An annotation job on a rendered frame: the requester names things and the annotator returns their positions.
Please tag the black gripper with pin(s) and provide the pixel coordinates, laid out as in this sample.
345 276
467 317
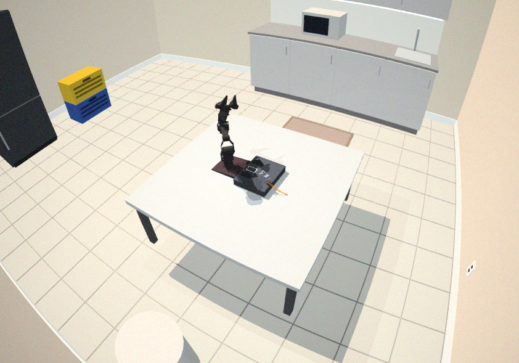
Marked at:
232 104

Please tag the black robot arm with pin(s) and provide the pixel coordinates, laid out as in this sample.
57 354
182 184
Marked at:
226 152

